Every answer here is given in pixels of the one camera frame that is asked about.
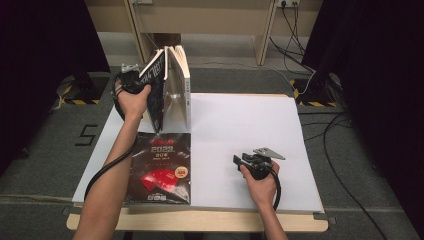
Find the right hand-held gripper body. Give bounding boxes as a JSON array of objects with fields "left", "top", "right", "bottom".
[{"left": 241, "top": 147, "right": 287, "bottom": 181}]

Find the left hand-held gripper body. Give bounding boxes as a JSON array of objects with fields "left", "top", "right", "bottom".
[{"left": 114, "top": 63, "right": 148, "bottom": 95}]

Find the purple paperback book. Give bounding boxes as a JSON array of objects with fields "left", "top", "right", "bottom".
[
  {"left": 138, "top": 48, "right": 168, "bottom": 134},
  {"left": 163, "top": 45, "right": 188, "bottom": 129}
]

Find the dark brown glossy magazine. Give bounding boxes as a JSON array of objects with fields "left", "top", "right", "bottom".
[{"left": 124, "top": 131, "right": 193, "bottom": 205}]

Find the person's left hand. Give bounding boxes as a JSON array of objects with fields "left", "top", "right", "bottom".
[{"left": 114, "top": 82, "right": 153, "bottom": 123}]

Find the person's right hand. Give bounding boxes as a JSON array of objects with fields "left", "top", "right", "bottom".
[{"left": 240, "top": 161, "right": 281, "bottom": 209}]

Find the black stand base striped tape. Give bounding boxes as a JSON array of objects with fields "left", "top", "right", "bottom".
[
  {"left": 289, "top": 73, "right": 344, "bottom": 108},
  {"left": 61, "top": 71, "right": 111, "bottom": 106}
]

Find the light wooden table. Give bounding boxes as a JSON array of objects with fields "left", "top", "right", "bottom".
[{"left": 66, "top": 93, "right": 329, "bottom": 233}]

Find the black curtain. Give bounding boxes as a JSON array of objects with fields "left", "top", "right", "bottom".
[
  {"left": 0, "top": 0, "right": 111, "bottom": 174},
  {"left": 301, "top": 0, "right": 424, "bottom": 240}
]

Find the beige wooden background desk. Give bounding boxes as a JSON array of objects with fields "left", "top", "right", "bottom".
[{"left": 84, "top": 0, "right": 323, "bottom": 67}]

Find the long black floor cable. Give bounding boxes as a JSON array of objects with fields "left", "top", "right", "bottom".
[{"left": 322, "top": 111, "right": 389, "bottom": 240}]

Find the black power cable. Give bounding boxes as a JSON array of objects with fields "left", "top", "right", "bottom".
[{"left": 269, "top": 2, "right": 317, "bottom": 74}]

